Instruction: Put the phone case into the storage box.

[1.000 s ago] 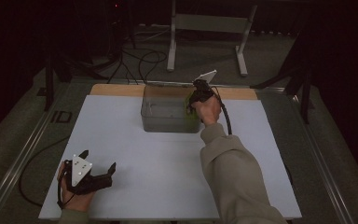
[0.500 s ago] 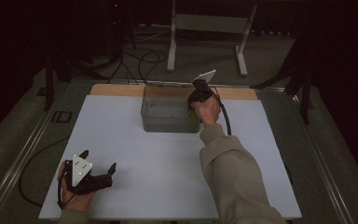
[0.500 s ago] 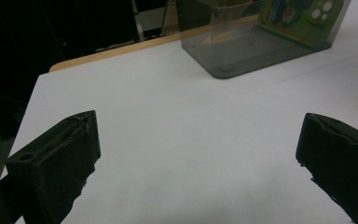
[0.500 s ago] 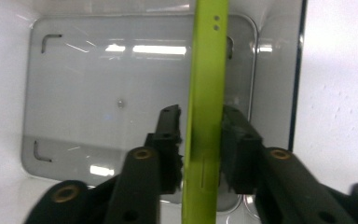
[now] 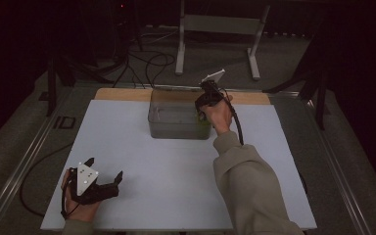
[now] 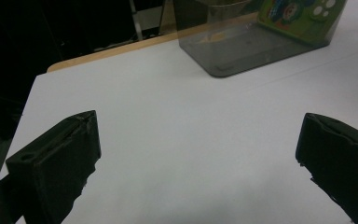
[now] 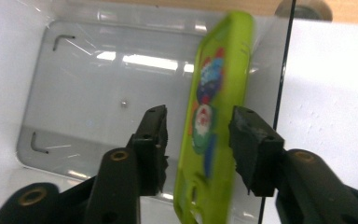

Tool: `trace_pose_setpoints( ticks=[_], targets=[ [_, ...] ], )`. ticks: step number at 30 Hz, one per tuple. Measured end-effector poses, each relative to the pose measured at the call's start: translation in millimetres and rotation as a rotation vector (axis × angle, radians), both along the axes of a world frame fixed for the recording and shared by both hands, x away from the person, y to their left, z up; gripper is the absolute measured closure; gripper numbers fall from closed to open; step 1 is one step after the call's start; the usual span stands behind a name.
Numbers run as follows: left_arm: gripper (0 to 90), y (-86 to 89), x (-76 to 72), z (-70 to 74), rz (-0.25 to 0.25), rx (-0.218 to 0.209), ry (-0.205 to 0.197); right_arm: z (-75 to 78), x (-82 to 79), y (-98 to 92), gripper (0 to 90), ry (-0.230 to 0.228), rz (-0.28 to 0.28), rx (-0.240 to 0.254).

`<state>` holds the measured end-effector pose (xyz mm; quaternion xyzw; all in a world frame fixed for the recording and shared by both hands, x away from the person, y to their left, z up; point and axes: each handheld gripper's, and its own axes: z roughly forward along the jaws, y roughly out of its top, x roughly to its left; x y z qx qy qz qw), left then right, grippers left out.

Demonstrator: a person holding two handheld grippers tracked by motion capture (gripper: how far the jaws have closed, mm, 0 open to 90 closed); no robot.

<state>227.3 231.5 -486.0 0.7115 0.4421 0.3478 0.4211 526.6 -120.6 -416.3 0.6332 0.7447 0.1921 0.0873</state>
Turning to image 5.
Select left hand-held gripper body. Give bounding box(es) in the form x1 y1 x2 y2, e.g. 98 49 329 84
68 163 120 206

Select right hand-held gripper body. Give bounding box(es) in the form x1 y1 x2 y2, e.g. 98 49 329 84
194 69 226 114

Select clear plastic storage box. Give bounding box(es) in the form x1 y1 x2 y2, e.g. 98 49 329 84
147 87 213 141

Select person's right hand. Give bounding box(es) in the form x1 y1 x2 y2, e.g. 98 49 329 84
199 94 234 136

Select person's left hand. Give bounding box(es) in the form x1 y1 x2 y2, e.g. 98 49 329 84
61 169 102 223

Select white table sheet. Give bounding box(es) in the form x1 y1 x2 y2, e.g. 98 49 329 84
39 99 318 231

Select black metal stand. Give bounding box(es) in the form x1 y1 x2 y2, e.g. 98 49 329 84
38 55 79 118
262 32 330 131

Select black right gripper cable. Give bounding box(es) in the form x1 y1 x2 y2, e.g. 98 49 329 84
219 87 308 194

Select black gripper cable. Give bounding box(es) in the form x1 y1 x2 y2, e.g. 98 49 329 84
219 87 308 194
19 141 76 220

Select black floor cables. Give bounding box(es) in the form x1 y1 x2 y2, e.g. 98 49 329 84
112 52 177 90

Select metal floor rail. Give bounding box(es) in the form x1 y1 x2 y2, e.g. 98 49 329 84
302 94 371 235
0 87 74 235

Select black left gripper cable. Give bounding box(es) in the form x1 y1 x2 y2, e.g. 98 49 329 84
19 141 76 220

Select white metal stand frame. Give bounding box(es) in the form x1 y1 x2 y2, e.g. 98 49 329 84
174 0 271 81

